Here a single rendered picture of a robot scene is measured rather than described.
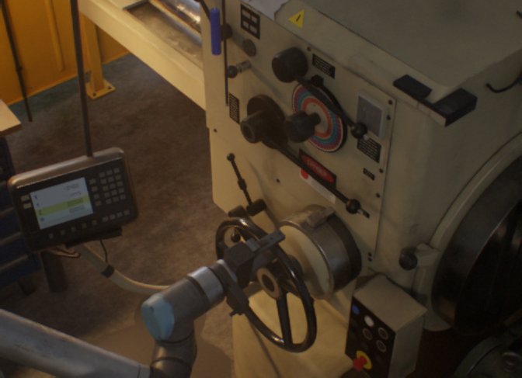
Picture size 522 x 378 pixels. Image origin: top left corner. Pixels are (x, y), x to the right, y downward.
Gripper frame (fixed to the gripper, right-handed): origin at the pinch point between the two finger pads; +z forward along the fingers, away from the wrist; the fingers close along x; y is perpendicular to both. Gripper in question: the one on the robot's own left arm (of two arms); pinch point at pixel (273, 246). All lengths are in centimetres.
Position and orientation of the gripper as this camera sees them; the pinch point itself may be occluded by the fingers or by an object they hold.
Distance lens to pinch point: 190.3
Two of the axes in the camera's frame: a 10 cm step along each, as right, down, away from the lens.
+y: -6.3, -6.6, 4.2
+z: 7.7, -4.4, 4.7
